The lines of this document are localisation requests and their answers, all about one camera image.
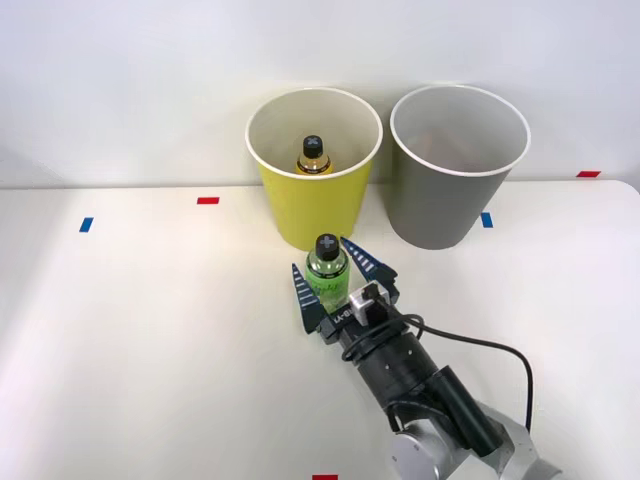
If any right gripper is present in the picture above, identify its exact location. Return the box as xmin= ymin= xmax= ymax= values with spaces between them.
xmin=291 ymin=238 xmax=410 ymax=352

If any small yellow plastic bottle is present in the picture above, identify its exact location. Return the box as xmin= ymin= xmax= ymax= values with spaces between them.
xmin=293 ymin=134 xmax=333 ymax=176

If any yellow-green plastic waste bin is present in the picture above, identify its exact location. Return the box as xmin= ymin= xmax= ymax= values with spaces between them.
xmin=244 ymin=87 xmax=384 ymax=252

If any small green plastic bottle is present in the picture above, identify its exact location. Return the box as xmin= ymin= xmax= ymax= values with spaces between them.
xmin=304 ymin=232 xmax=352 ymax=313

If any grey plastic waste bin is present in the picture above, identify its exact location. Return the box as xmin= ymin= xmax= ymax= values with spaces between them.
xmin=389 ymin=84 xmax=531 ymax=250

